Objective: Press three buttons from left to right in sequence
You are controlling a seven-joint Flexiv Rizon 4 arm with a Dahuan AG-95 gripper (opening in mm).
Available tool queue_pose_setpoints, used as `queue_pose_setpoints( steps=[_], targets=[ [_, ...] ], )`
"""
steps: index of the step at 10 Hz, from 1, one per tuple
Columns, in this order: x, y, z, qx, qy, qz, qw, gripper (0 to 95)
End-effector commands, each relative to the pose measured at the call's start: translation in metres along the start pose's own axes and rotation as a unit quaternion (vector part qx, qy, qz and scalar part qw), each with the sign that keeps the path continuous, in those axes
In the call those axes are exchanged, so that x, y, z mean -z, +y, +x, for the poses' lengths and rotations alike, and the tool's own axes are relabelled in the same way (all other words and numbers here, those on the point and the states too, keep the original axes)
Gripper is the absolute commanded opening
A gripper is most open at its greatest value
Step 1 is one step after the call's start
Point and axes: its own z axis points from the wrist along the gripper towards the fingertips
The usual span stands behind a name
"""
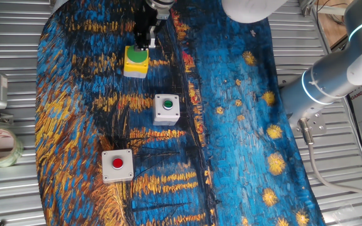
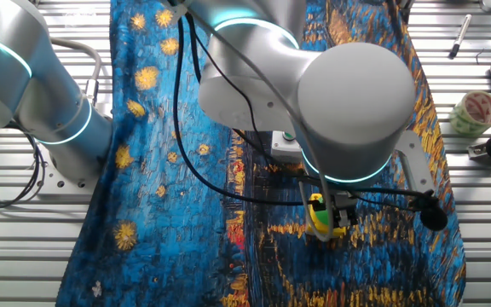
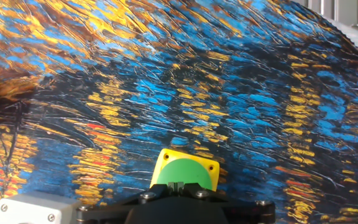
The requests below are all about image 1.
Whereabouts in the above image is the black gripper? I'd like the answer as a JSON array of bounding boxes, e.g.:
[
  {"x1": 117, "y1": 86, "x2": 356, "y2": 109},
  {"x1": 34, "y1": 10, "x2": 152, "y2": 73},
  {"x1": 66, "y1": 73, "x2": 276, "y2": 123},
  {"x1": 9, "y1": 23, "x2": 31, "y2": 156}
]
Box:
[{"x1": 133, "y1": 0, "x2": 158, "y2": 51}]

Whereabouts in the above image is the yellow box green mushroom button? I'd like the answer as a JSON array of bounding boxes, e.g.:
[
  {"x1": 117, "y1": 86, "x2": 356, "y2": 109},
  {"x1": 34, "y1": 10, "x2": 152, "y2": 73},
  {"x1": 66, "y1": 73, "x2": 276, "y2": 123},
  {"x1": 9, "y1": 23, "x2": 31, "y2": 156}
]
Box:
[{"x1": 123, "y1": 44, "x2": 150, "y2": 79}]

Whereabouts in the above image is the grey box small green button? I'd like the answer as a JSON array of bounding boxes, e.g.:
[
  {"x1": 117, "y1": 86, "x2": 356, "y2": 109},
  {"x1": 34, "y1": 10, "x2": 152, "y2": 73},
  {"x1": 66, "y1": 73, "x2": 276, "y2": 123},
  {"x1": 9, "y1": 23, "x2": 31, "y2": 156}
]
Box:
[{"x1": 152, "y1": 93, "x2": 181, "y2": 127}]

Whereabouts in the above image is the grey box red button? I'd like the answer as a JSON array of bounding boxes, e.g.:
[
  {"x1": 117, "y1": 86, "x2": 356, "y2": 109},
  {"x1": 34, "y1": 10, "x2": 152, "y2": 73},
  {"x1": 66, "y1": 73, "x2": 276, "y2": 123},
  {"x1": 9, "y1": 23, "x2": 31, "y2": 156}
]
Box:
[{"x1": 101, "y1": 148, "x2": 135, "y2": 185}]

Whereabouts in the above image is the starry night painted cloth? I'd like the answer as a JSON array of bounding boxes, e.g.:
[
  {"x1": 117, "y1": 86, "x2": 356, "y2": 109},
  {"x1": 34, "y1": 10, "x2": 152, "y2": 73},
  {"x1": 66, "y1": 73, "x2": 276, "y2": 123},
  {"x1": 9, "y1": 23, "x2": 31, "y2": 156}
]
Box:
[{"x1": 35, "y1": 0, "x2": 326, "y2": 226}]

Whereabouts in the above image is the clear tape roll red print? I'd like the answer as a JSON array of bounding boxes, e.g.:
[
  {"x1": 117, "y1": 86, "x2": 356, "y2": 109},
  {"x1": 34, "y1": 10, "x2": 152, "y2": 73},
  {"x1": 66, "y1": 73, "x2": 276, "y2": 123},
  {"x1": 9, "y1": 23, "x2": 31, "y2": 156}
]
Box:
[{"x1": 0, "y1": 127, "x2": 25, "y2": 168}]

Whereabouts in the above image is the small silver metal bracket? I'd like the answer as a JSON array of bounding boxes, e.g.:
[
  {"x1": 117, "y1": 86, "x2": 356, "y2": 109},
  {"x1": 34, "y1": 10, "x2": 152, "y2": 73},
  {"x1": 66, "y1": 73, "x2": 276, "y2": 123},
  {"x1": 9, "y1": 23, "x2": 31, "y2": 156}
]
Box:
[{"x1": 148, "y1": 25, "x2": 157, "y2": 49}]

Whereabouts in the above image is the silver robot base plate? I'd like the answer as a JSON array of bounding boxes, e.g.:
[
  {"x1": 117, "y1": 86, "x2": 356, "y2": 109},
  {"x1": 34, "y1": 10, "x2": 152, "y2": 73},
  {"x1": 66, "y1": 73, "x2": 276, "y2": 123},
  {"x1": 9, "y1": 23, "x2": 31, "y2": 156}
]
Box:
[{"x1": 289, "y1": 111, "x2": 328, "y2": 137}]

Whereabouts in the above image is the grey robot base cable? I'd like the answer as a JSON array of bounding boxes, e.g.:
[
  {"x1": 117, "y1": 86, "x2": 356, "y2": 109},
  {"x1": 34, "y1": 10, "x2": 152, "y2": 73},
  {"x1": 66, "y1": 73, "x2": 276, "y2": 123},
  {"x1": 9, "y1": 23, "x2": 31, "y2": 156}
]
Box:
[{"x1": 297, "y1": 118, "x2": 362, "y2": 207}]

